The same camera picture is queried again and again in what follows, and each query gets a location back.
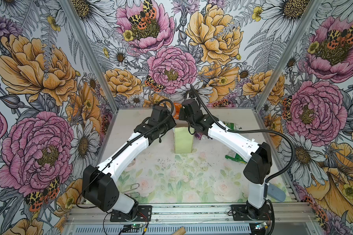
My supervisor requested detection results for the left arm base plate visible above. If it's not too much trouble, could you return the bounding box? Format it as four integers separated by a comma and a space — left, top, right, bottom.
110, 205, 153, 222

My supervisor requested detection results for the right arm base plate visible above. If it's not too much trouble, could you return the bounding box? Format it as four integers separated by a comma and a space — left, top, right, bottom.
230, 203, 273, 221

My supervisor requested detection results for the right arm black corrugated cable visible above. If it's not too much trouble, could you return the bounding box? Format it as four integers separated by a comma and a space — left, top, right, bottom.
189, 84, 296, 184

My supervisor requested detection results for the green snack bag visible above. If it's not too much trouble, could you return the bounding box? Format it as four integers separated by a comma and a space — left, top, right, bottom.
225, 153, 247, 164

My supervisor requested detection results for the aluminium front rail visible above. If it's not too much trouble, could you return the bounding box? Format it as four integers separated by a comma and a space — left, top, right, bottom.
66, 202, 317, 225

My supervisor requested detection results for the green Fox's candy bag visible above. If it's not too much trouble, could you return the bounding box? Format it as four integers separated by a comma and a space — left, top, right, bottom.
224, 121, 241, 130

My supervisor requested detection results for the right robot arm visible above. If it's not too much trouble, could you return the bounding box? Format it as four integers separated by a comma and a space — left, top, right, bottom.
179, 99, 272, 219

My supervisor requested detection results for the wooden stick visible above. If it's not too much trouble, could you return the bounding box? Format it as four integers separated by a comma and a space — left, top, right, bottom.
172, 227, 186, 235

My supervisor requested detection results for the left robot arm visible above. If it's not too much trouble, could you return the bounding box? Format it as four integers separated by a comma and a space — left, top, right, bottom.
80, 99, 176, 220

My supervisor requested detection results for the orange corn chips bag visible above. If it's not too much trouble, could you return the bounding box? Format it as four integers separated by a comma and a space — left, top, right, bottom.
173, 106, 180, 119

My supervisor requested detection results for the white green paper bag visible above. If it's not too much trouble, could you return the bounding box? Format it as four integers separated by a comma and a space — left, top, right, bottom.
174, 127, 194, 154

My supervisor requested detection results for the green circuit board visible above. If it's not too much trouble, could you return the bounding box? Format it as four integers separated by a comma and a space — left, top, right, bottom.
123, 224, 145, 230

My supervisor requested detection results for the grey blue oval pad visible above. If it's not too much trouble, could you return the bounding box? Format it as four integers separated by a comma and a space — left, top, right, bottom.
267, 184, 286, 202

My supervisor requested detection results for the metal paper clip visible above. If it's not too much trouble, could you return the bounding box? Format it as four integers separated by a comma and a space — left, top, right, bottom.
123, 183, 140, 198

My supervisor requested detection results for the purple pink candy bag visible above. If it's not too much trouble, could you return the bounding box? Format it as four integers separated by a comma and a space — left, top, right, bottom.
194, 132, 204, 140

